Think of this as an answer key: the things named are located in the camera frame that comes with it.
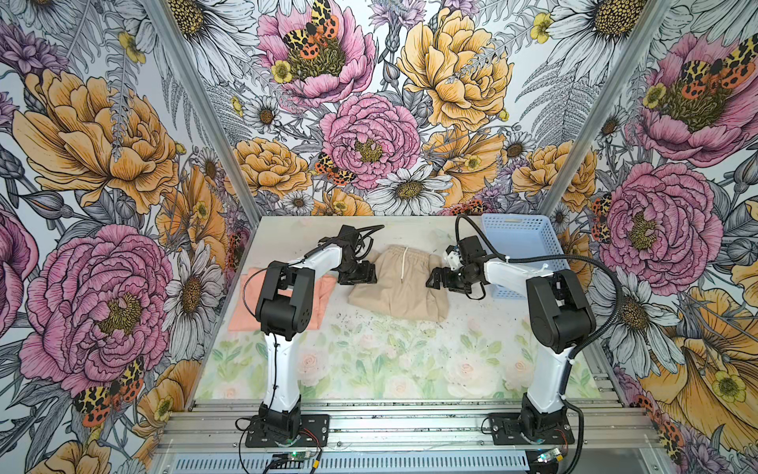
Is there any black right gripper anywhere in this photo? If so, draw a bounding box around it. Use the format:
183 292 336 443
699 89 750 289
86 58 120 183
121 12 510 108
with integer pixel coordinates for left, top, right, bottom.
425 265 480 296

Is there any beige drawstring garment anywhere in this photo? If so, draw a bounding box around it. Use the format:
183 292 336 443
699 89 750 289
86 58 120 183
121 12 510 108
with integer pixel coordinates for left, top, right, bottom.
347 245 449 322

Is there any pink graphic t-shirt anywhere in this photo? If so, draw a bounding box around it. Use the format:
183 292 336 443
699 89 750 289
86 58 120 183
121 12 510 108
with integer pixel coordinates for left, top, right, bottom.
228 268 337 332

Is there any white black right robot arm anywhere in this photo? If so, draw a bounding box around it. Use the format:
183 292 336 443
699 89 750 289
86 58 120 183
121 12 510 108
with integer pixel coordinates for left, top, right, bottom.
426 237 596 446

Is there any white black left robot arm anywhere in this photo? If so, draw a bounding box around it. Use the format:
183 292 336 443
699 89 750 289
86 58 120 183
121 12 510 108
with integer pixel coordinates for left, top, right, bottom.
251 224 384 444

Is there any light blue plastic basket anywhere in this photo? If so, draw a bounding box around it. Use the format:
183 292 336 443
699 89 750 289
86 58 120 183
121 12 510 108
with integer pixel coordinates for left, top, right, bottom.
478 212 570 300

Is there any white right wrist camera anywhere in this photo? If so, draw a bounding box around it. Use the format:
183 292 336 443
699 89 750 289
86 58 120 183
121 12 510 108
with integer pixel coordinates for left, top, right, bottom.
444 245 463 272

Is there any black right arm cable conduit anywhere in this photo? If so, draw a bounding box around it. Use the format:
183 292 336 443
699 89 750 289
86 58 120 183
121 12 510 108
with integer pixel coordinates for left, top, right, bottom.
453 212 624 474

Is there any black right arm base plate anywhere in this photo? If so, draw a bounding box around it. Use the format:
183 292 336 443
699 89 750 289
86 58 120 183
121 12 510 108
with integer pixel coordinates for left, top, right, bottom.
487 411 576 446

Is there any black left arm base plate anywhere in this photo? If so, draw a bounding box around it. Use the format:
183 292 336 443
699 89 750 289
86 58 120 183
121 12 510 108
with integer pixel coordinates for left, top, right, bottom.
243 414 331 448

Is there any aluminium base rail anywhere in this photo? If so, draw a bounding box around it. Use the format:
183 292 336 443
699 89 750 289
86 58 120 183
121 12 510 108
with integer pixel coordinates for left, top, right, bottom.
151 379 675 473

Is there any left aluminium corner post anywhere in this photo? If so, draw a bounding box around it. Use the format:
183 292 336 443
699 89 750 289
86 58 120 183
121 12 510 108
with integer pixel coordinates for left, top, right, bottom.
145 1 262 230

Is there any aluminium corner post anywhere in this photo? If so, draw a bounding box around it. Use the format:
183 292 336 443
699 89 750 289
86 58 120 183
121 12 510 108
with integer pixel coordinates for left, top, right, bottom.
539 0 670 215
145 1 262 230

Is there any right aluminium corner post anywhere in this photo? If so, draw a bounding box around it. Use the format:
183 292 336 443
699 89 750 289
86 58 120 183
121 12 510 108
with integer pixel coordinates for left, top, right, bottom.
539 0 670 215

